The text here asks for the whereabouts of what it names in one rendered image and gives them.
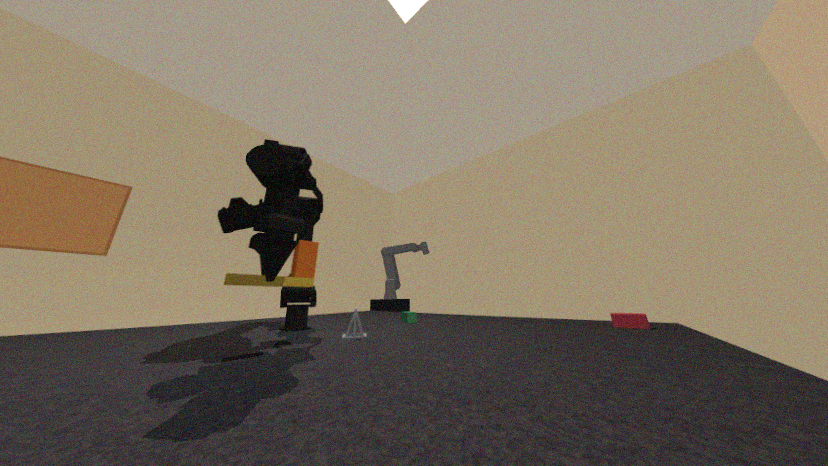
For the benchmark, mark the green rectangular block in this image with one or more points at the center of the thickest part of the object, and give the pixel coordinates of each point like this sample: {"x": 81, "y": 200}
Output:
{"x": 408, "y": 317}

